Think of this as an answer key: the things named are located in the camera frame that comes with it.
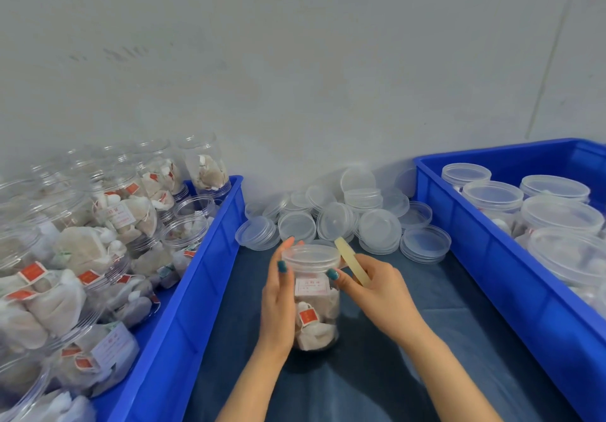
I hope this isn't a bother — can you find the person's right forearm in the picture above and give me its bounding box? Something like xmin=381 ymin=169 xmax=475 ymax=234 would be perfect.
xmin=401 ymin=325 xmax=503 ymax=422

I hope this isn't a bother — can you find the clear plastic jar lid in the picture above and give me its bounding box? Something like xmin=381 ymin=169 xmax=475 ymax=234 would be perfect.
xmin=282 ymin=244 xmax=342 ymax=274

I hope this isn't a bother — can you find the person's right hand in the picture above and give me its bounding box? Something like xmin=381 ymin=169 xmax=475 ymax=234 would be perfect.
xmin=326 ymin=253 xmax=428 ymax=348

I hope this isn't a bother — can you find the lidded clear plastic jar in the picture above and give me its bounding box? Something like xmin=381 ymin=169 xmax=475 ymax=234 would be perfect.
xmin=462 ymin=180 xmax=525 ymax=236
xmin=526 ymin=227 xmax=606 ymax=319
xmin=513 ymin=195 xmax=606 ymax=250
xmin=441 ymin=162 xmax=492 ymax=193
xmin=519 ymin=174 xmax=591 ymax=203

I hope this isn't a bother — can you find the person's left hand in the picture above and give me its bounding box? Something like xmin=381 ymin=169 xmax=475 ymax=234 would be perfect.
xmin=258 ymin=236 xmax=297 ymax=359

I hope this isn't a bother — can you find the pile of loose clear lids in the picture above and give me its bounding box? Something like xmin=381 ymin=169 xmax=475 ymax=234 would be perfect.
xmin=235 ymin=166 xmax=452 ymax=265

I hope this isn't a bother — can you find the yellowish tape roll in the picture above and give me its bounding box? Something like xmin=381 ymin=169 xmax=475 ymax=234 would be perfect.
xmin=334 ymin=237 xmax=371 ymax=288

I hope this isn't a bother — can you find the pile of open filled jars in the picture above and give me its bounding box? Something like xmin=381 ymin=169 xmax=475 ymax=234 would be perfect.
xmin=0 ymin=132 xmax=233 ymax=422

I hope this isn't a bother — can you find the dark blue table cloth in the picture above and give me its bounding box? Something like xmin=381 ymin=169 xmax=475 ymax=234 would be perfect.
xmin=184 ymin=239 xmax=584 ymax=422

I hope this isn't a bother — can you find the clear jar with tea bags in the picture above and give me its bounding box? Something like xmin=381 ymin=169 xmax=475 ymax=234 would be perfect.
xmin=282 ymin=266 xmax=342 ymax=352

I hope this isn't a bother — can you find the person's left forearm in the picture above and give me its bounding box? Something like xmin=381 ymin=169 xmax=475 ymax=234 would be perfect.
xmin=215 ymin=343 xmax=290 ymax=422

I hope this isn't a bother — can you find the blue plastic crate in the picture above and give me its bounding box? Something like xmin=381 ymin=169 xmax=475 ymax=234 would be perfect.
xmin=91 ymin=175 xmax=245 ymax=422
xmin=414 ymin=138 xmax=606 ymax=422

